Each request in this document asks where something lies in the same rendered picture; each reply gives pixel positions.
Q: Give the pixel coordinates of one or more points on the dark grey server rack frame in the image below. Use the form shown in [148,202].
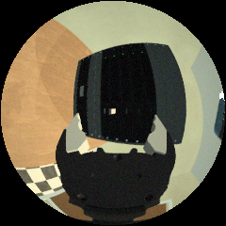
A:
[123,107]

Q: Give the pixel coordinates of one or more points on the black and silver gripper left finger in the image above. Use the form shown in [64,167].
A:
[72,143]

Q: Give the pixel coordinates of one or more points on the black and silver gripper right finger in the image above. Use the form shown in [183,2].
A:
[159,144]

